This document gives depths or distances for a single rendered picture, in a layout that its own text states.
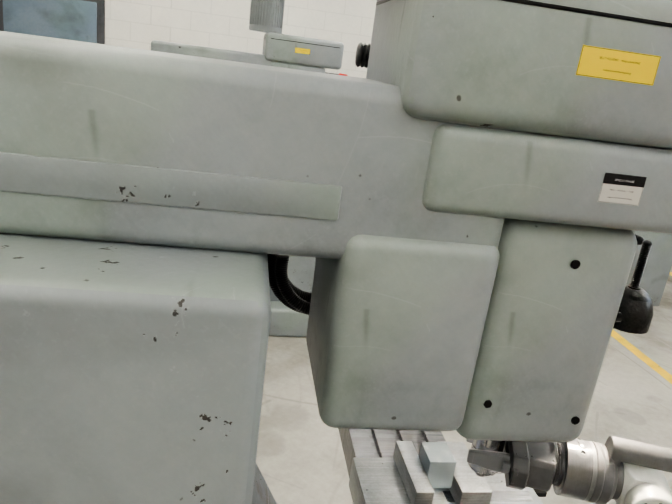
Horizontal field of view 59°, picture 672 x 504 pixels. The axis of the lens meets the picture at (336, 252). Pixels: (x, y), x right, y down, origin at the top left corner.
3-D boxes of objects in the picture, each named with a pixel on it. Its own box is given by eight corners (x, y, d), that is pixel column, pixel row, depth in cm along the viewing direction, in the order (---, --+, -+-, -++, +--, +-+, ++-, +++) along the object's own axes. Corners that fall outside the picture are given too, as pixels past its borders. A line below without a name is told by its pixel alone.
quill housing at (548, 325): (523, 375, 101) (569, 193, 91) (587, 452, 81) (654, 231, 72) (416, 370, 98) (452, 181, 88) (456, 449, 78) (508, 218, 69)
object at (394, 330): (416, 348, 99) (444, 197, 91) (464, 438, 76) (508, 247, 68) (303, 342, 96) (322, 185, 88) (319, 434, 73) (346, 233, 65)
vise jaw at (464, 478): (460, 457, 123) (464, 441, 122) (488, 509, 109) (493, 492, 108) (433, 457, 122) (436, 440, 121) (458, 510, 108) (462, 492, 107)
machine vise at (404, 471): (505, 484, 127) (517, 441, 124) (538, 538, 113) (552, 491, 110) (347, 485, 121) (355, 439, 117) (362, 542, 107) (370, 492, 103)
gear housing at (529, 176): (583, 192, 93) (599, 129, 90) (689, 238, 71) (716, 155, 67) (378, 171, 88) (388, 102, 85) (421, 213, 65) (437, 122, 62)
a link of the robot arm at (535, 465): (510, 406, 96) (586, 422, 94) (498, 456, 99) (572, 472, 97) (517, 452, 84) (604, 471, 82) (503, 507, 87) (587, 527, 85)
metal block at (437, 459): (440, 467, 117) (446, 442, 116) (451, 488, 112) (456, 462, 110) (415, 467, 116) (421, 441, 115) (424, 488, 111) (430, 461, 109)
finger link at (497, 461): (469, 444, 90) (511, 453, 89) (465, 462, 91) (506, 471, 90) (469, 451, 88) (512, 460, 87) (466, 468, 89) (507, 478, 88)
